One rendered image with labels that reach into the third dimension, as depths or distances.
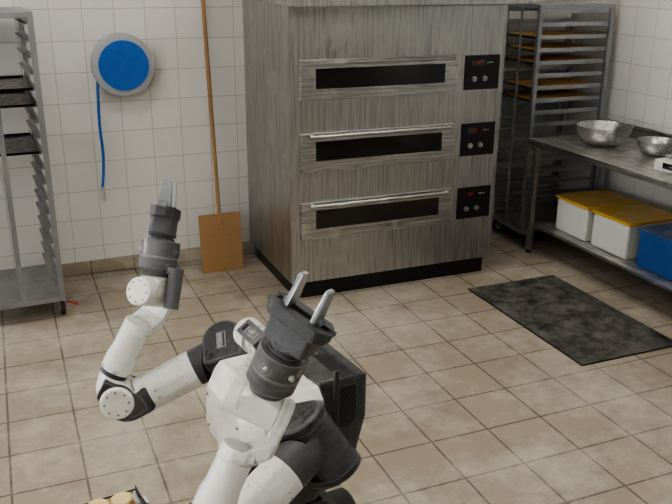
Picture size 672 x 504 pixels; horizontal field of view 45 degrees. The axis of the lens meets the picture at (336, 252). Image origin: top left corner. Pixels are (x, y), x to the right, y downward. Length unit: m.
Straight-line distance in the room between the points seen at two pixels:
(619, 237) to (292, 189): 2.21
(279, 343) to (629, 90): 5.39
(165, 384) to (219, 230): 3.88
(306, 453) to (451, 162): 4.08
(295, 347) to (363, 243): 4.03
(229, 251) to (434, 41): 2.03
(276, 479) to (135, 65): 4.28
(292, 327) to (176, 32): 4.54
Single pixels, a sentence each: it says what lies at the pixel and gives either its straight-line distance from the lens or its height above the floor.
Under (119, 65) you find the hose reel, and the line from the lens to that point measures 5.53.
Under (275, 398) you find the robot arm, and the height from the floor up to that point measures 1.38.
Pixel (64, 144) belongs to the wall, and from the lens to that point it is 5.71.
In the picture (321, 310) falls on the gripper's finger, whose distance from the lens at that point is 1.28.
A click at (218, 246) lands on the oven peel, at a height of 0.18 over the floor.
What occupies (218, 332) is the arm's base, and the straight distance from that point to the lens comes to 1.92.
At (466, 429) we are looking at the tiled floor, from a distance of 3.95.
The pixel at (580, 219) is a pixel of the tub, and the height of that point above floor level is 0.38.
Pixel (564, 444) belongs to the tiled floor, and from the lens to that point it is 3.94.
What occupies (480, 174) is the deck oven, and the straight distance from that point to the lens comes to 5.62.
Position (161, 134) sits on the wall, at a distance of 5.79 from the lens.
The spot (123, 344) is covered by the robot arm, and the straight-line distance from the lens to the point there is 1.92.
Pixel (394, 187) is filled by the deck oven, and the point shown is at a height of 0.70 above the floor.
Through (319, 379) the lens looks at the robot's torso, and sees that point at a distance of 1.73.
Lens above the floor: 2.06
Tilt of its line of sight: 19 degrees down
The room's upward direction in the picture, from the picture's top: straight up
